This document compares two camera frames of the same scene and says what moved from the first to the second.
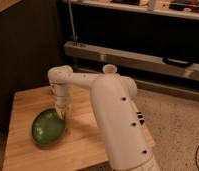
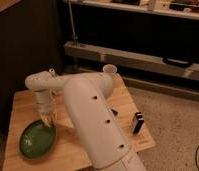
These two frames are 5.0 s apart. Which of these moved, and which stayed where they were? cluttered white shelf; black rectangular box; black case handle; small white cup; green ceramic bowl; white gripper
Moved: green ceramic bowl; white gripper
Stayed: black rectangular box; black case handle; cluttered white shelf; small white cup
